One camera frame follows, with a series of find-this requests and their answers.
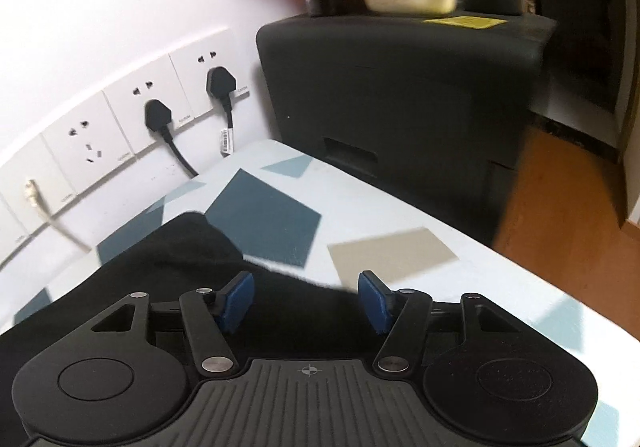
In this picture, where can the black printer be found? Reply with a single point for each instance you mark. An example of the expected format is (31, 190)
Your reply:
(390, 92)

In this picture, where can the white wall power socket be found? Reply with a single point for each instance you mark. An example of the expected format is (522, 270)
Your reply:
(187, 77)
(70, 162)
(125, 117)

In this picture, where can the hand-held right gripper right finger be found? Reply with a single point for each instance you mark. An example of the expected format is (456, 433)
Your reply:
(372, 303)

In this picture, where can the dark wooden furniture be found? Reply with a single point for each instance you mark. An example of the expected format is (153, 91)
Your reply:
(575, 2)

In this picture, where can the black garment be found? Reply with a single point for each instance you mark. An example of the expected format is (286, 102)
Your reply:
(175, 257)

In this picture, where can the yellow sticker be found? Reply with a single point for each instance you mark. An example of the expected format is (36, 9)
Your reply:
(465, 22)

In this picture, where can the white network wall plate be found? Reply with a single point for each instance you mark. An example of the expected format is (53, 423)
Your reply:
(52, 177)

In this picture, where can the white coax wall plate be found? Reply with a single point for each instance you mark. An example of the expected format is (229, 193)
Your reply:
(10, 237)

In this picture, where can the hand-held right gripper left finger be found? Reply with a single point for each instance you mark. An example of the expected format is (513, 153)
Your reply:
(239, 301)

